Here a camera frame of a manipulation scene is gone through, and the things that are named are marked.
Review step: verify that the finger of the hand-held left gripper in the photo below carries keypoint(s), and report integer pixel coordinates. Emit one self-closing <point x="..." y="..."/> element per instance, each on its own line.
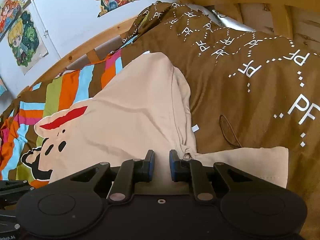
<point x="12" y="186"/>

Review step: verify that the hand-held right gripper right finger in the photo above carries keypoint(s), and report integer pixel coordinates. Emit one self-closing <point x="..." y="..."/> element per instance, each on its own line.
<point x="173" y="166"/>

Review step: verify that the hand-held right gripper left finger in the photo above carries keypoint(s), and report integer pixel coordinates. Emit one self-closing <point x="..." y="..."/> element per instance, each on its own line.
<point x="150" y="166"/>

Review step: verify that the beige printed garment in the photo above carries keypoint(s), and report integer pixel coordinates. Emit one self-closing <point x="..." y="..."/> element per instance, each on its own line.
<point x="125" y="120"/>

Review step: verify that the brown printed blanket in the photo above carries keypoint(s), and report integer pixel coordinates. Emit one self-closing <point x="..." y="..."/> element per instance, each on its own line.
<point x="250" y="100"/>

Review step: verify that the colourful striped bedsheet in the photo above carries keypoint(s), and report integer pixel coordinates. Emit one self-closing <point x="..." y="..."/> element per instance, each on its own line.
<point x="70" y="87"/>

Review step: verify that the silver grey pillow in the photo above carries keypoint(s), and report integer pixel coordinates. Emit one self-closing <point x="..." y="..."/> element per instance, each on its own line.
<point x="232" y="23"/>

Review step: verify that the blue wall poster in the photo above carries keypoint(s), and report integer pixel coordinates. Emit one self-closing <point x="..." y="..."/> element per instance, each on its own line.
<point x="2" y="87"/>

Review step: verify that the blond figure wall poster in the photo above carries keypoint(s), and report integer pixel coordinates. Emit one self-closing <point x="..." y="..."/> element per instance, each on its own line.
<point x="22" y="42"/>

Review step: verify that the white wall conduit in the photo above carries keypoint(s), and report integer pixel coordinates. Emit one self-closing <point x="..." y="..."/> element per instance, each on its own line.
<point x="46" y="32"/>

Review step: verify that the orange haired figure wall poster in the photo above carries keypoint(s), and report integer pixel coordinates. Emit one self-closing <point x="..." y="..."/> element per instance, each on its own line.
<point x="6" y="12"/>

